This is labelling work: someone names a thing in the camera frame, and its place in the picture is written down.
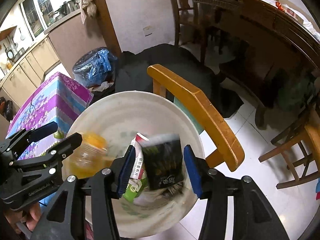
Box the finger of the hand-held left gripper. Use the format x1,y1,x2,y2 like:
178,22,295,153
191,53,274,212
5,121,59,153
11,132,83,171

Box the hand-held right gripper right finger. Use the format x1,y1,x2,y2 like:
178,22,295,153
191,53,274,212
183,144,288,240

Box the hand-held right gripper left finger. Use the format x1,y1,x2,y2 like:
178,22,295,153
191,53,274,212
31,145,137,240

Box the white red medicine box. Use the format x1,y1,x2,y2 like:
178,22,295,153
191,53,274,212
127,132,151,183

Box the green cardboard box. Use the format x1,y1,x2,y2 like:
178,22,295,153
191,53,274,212
122,177,148,203

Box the yellow plastic jar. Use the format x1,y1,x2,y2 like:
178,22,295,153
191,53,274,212
68,132,113,176

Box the black snack packet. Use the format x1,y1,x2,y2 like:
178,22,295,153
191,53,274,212
141,133,186,191

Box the white plastic bucket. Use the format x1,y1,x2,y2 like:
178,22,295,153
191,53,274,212
59,90,207,238

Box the person's left hand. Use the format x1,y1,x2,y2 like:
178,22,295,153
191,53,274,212
4,201,42,234

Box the striped floral table cloth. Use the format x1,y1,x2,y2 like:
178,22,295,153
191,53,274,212
6,71,95,161

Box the black bags beside refrigerator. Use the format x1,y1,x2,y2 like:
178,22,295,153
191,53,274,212
0,97,13,121

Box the yellow wooden chair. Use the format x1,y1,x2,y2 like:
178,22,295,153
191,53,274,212
146,64,246,173

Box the beige lower kitchen cabinets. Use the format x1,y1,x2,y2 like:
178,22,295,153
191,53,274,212
0,37,63,108

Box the white crumpled tissue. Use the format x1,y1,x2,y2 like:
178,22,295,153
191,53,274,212
92,81,112,93

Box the blue plastic bag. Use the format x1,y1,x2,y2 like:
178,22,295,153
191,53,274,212
72,47,118,88

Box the light wooden chair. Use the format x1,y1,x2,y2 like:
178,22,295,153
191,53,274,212
258,104,320,190

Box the black cloth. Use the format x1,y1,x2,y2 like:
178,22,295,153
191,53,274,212
114,43,245,119

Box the kitchen window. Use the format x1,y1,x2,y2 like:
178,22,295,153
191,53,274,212
19,0,56,36

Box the green bag under table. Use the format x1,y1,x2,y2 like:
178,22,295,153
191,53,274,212
278,77,316,113

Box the beige hanging cloth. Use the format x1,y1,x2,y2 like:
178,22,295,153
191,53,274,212
79,0,97,26

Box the dark wooden table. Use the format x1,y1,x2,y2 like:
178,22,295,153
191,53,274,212
191,0,320,122

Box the dark wooden chair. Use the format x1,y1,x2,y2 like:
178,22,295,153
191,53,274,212
164,0,208,63

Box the red packs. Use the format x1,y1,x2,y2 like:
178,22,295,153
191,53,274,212
274,2,296,13

